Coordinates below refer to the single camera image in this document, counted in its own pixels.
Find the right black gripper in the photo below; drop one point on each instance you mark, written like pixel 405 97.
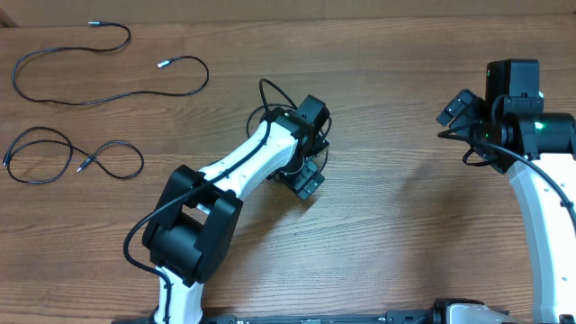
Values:
pixel 471 107

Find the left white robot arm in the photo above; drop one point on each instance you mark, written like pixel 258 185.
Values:
pixel 190 230

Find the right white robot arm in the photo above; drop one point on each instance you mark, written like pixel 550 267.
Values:
pixel 510 131

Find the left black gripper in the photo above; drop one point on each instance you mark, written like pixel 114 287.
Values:
pixel 297 180

